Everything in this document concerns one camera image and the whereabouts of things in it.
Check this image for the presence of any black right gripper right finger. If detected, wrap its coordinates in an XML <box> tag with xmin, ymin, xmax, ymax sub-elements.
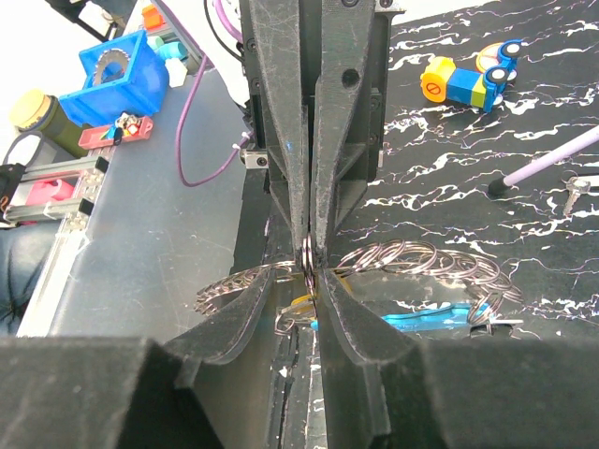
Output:
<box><xmin>316</xmin><ymin>270</ymin><xmax>421</xmax><ymax>448</ymax></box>

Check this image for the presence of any green jar with lid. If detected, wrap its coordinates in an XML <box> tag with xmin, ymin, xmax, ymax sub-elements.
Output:
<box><xmin>8</xmin><ymin>89</ymin><xmax>88</xmax><ymax>158</ymax></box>

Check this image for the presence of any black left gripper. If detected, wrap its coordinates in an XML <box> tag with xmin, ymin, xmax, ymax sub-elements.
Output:
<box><xmin>241</xmin><ymin>1</ymin><xmax>402</xmax><ymax>262</ymax></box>

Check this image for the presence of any white perforated music stand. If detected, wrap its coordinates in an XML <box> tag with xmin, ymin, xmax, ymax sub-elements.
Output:
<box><xmin>488</xmin><ymin>126</ymin><xmax>598</xmax><ymax>197</ymax></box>

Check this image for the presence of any aluminium frame with pink part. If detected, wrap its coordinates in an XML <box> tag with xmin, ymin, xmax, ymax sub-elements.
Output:
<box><xmin>1</xmin><ymin>155</ymin><xmax>110</xmax><ymax>226</ymax></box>

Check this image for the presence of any blue storage bin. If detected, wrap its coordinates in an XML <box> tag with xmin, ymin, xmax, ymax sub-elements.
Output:
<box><xmin>59</xmin><ymin>30</ymin><xmax>168</xmax><ymax>126</ymax></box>

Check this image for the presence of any orange blue toy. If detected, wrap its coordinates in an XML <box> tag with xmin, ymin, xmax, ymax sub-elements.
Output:
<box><xmin>475</xmin><ymin>42</ymin><xmax>518</xmax><ymax>81</ymax></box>

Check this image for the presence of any red tray with items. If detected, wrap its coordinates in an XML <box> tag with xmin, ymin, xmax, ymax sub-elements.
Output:
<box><xmin>79</xmin><ymin>112</ymin><xmax>153</xmax><ymax>151</ymax></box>

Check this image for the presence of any yellow capped key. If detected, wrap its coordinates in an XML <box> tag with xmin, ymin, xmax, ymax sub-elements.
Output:
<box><xmin>289</xmin><ymin>275</ymin><xmax>352</xmax><ymax>319</ymax></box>

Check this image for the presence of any blue key cap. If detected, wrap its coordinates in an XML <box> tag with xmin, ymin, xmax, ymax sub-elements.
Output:
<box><xmin>382</xmin><ymin>303</ymin><xmax>471</xmax><ymax>332</ymax></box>

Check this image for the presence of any small silver key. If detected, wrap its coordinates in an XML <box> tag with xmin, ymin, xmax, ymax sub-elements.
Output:
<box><xmin>563</xmin><ymin>175</ymin><xmax>593</xmax><ymax>216</ymax></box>

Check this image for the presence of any yellow blue toy block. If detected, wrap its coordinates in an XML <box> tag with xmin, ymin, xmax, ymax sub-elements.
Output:
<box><xmin>420</xmin><ymin>39</ymin><xmax>523</xmax><ymax>112</ymax></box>

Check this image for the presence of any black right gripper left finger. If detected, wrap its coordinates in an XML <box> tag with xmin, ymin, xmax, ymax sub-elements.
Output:
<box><xmin>165</xmin><ymin>268</ymin><xmax>276</xmax><ymax>448</ymax></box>

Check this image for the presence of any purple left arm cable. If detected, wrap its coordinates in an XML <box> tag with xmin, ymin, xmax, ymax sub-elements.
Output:
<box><xmin>153</xmin><ymin>0</ymin><xmax>256</xmax><ymax>188</ymax></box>

